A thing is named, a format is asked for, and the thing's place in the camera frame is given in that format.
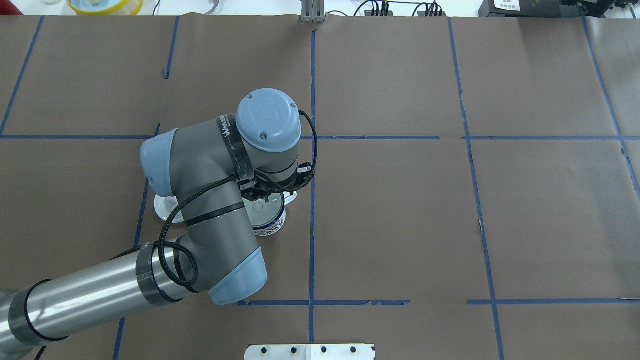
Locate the white patterned cup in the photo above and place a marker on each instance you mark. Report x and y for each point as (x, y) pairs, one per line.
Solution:
(267, 216)

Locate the yellow tape roll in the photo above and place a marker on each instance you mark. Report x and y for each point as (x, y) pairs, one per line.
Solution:
(105, 7)

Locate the black computer box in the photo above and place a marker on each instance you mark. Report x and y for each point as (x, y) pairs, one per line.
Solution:
(528, 9)

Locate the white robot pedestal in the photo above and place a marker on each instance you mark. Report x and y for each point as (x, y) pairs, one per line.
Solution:
(327, 351)

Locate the aluminium frame post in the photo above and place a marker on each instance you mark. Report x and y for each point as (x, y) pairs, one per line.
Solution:
(313, 11)

